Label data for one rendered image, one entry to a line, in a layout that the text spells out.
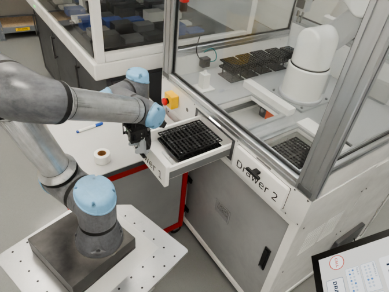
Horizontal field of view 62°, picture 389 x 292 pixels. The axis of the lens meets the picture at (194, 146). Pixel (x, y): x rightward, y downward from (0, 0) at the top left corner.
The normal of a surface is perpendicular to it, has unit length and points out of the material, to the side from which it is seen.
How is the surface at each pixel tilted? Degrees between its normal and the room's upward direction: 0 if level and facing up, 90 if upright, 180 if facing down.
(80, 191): 8
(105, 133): 0
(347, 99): 90
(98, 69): 90
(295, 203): 90
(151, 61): 90
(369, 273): 50
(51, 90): 46
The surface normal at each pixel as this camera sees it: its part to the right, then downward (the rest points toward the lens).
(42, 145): 0.72, 0.50
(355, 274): -0.70, -0.63
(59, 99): 0.80, 0.01
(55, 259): 0.11, -0.80
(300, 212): -0.82, 0.29
